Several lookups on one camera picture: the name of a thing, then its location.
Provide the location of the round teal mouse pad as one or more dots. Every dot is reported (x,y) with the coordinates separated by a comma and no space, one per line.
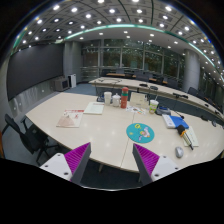
(140,133)

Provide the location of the black office chair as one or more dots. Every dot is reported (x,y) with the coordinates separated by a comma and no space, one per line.
(33,138)

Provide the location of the large dark wall screen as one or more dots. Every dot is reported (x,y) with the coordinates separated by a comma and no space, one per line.
(32,66)

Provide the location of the white lidded ceramic mug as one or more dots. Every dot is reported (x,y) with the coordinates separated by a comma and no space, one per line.
(116,100)

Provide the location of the long curved conference desk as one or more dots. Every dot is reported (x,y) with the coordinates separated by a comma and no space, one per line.
(176,100)

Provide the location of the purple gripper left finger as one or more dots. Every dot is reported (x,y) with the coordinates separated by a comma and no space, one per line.
(69,166)

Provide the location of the white air purifier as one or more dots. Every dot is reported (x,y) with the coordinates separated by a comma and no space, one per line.
(72,80)

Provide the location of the red green thermos bottle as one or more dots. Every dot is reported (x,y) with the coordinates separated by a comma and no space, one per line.
(124,97)

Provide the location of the white closed book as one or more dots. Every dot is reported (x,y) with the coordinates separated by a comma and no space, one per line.
(94,108)

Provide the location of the black yellow handheld tool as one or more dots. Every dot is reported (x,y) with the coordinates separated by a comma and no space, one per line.
(182,132)

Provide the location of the green white paper cup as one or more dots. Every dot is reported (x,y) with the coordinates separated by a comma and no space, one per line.
(153,106)

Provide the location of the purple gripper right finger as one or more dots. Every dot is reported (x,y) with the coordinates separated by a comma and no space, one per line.
(151,166)

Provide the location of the red white magazine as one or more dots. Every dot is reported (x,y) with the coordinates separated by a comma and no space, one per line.
(71,118)

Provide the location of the grey cabinet box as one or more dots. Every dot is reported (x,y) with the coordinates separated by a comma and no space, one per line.
(61,84)

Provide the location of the white paper sheet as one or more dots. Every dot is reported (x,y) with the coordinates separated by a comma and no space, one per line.
(191,134)

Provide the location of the blue folder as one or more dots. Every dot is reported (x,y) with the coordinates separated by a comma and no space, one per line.
(179,121)

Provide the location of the colourful leaflet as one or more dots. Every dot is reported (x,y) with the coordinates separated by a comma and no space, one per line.
(136,110)

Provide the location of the beige desk sign stand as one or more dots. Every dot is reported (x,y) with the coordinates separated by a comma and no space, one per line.
(139,100)

